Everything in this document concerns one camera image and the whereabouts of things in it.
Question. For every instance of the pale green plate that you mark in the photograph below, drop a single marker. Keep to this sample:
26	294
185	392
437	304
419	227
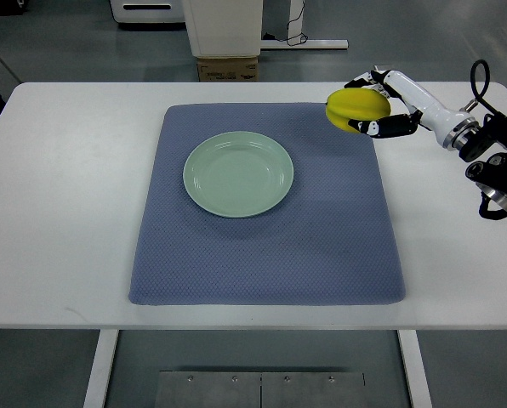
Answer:
238	174

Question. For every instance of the white appliance with slot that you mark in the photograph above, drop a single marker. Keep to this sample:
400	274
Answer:
147	12

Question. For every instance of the left white table leg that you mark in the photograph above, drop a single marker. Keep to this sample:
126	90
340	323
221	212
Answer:
101	369

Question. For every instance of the right white table leg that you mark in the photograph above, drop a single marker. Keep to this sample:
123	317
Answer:
417	385

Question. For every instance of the white table leg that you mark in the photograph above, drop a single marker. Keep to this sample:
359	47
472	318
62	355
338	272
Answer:
417	385
101	369

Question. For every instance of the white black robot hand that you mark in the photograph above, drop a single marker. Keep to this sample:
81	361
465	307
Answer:
452	128

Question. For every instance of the blue textured mat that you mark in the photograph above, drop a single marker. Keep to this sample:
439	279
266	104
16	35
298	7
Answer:
328	242

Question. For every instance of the yellow starfruit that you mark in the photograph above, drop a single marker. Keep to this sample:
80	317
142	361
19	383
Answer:
359	104

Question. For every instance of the white cabinet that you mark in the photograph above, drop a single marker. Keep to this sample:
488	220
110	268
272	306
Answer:
224	28

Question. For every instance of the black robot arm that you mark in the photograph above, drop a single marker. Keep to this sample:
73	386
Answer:
484	148

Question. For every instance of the white desk foot rail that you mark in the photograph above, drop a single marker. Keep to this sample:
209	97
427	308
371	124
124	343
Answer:
313	44

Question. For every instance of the cardboard box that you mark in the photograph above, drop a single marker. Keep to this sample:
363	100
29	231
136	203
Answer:
228	69

